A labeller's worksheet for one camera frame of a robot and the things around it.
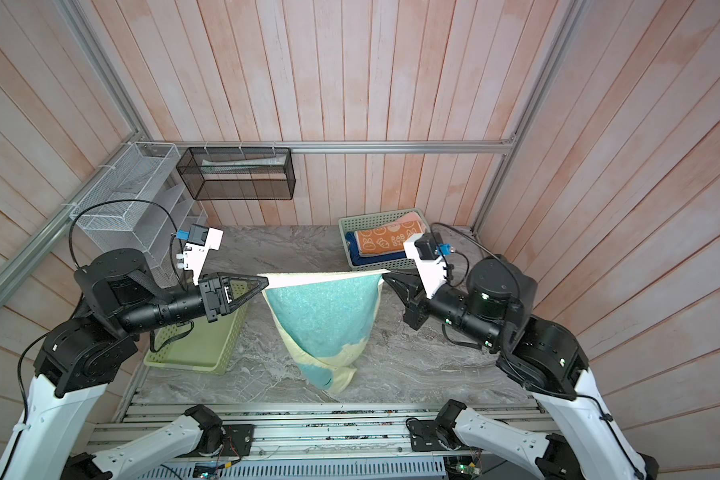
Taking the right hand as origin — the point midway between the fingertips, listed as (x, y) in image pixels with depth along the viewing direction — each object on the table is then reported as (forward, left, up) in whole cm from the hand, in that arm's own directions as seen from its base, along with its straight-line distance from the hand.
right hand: (386, 275), depth 51 cm
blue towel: (+37, +6, -41) cm, 56 cm away
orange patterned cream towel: (+46, -4, -40) cm, 62 cm away
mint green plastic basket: (+55, +9, -41) cm, 69 cm away
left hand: (-4, +21, 0) cm, 21 cm away
